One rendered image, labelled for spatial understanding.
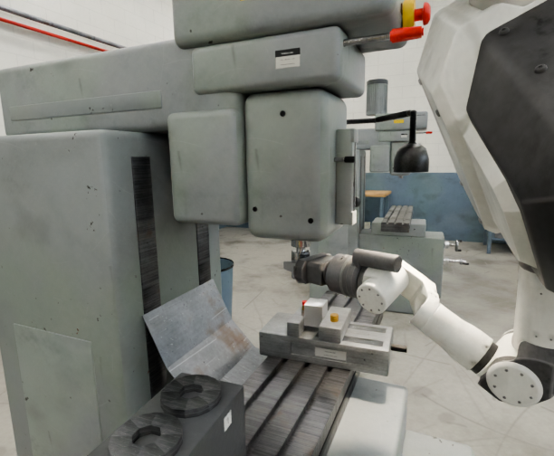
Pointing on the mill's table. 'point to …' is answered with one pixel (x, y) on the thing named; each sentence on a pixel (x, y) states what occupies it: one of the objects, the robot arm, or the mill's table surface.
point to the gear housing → (281, 64)
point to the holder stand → (184, 422)
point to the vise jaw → (336, 330)
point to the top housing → (282, 20)
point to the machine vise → (361, 346)
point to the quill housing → (292, 163)
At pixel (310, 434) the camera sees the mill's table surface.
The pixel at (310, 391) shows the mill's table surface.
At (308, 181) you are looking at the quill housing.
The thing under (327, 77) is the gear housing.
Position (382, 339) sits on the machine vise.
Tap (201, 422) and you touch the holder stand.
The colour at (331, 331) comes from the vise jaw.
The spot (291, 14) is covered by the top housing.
